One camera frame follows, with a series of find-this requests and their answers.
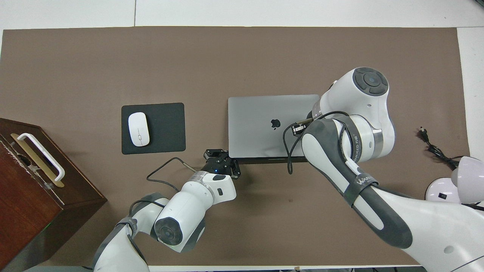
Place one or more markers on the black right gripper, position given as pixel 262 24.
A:
pixel 300 127

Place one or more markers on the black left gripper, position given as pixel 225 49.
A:
pixel 219 165

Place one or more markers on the silver grey laptop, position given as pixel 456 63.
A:
pixel 257 124

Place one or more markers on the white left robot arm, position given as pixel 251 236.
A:
pixel 181 215

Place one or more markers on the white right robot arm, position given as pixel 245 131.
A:
pixel 363 98

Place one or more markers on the black mouse pad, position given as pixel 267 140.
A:
pixel 166 128

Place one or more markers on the brown table mat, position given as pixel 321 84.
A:
pixel 264 56

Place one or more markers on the white computer mouse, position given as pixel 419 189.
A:
pixel 138 128

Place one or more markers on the white desk lamp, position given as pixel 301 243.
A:
pixel 438 190

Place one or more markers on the brown wooden drawer box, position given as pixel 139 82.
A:
pixel 22 211

